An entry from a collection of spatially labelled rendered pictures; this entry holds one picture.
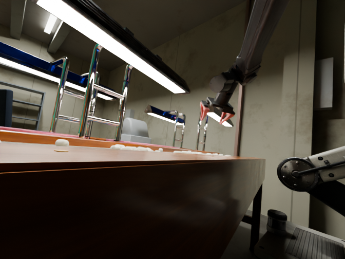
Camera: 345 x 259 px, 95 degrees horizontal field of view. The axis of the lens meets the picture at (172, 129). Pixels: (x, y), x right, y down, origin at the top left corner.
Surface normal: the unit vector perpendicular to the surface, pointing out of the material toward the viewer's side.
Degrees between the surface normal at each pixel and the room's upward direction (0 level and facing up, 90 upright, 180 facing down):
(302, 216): 90
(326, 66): 90
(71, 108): 90
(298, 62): 90
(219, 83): 111
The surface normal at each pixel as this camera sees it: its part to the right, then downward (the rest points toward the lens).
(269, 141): -0.68, -0.16
